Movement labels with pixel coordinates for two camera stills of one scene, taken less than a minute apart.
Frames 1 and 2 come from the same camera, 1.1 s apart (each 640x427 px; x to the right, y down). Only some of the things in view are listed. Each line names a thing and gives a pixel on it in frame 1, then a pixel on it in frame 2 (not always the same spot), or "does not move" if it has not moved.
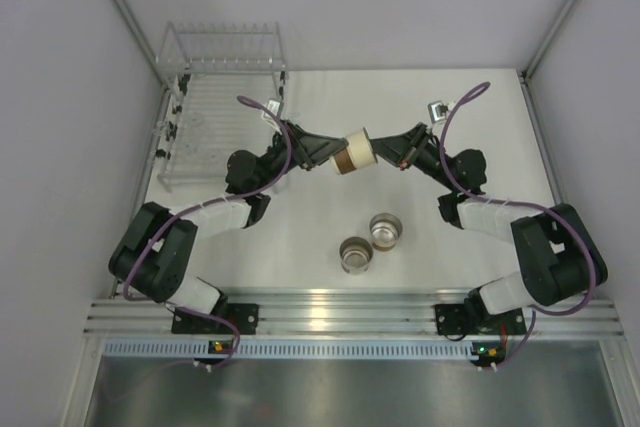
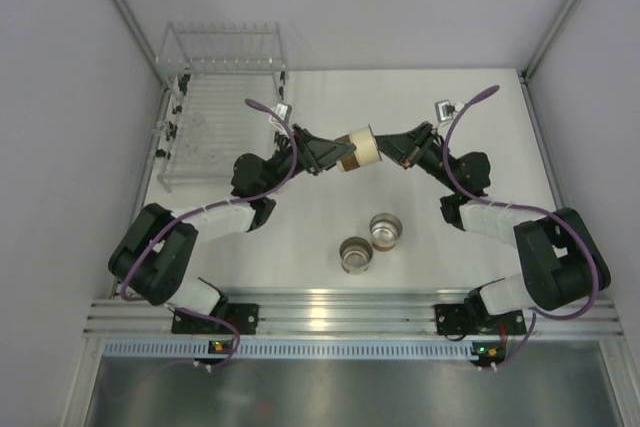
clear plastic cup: [192, 148] → [216, 156]
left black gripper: [309, 151] does not move
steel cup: [385, 230] does not move
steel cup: [359, 153] does not move
